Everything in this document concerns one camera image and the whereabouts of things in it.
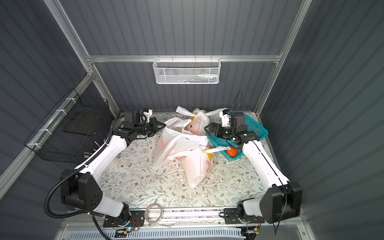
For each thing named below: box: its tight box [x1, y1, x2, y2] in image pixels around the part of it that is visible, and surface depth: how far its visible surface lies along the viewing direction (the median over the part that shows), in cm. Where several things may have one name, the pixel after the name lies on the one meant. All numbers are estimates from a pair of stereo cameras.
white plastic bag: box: [152, 117, 209, 169], surface depth 81 cm
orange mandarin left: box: [226, 147, 238, 158], surface depth 91 cm
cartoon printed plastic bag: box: [175, 106, 228, 136], surface depth 99 cm
